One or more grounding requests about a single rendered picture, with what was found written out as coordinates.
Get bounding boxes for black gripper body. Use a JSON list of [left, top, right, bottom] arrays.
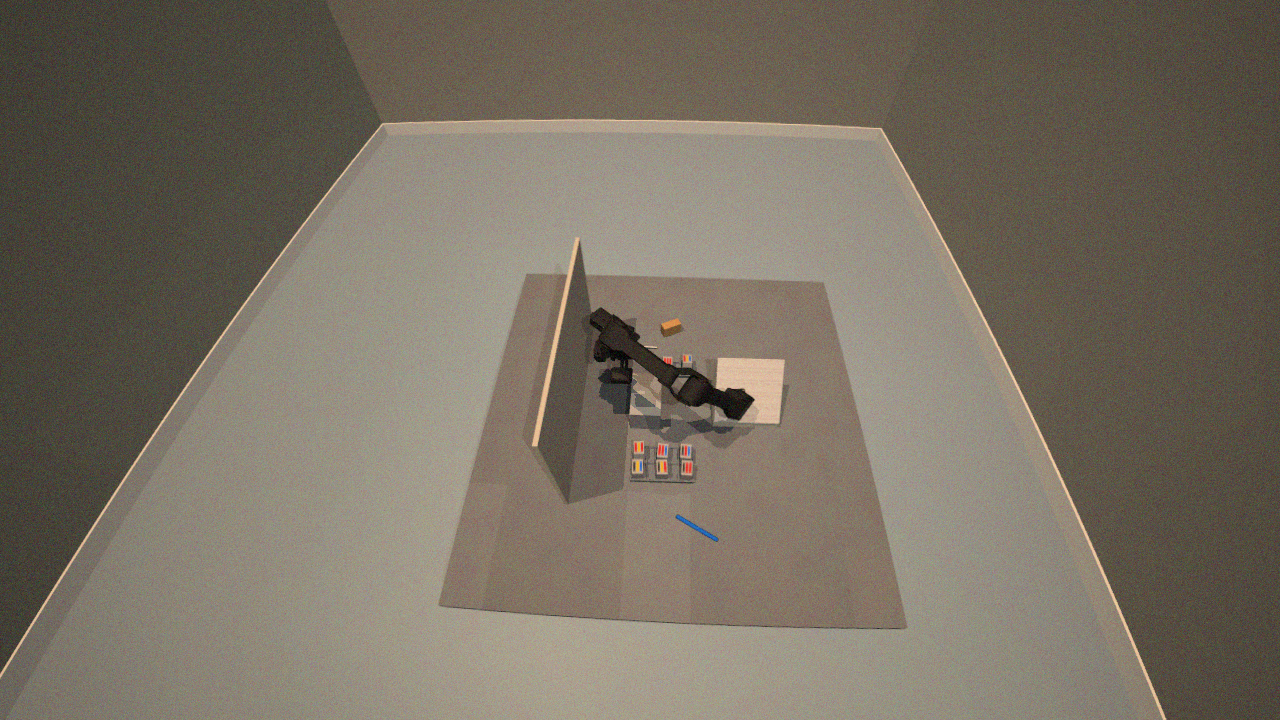
[[611, 350, 632, 384]]

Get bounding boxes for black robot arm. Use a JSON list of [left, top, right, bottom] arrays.
[[589, 307, 754, 421]]

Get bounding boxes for blue cylindrical rod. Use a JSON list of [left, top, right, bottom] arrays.
[[676, 515, 718, 542]]

